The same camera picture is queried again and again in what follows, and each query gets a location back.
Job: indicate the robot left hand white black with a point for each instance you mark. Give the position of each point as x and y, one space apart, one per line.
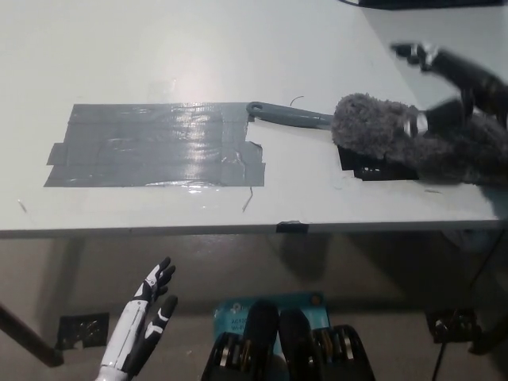
127 333

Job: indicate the grey fluffy duster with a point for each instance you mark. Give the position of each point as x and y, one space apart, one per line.
369 123

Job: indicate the black device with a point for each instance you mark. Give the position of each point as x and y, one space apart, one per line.
428 2

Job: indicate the grey duct tape patch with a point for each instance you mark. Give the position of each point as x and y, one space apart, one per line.
158 151

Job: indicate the black table leg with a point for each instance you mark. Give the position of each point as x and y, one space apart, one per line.
28 335

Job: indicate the black marked tape spot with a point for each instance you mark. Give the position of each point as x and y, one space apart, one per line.
369 168

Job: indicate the robot right hand black silver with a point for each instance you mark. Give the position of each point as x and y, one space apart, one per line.
468 75

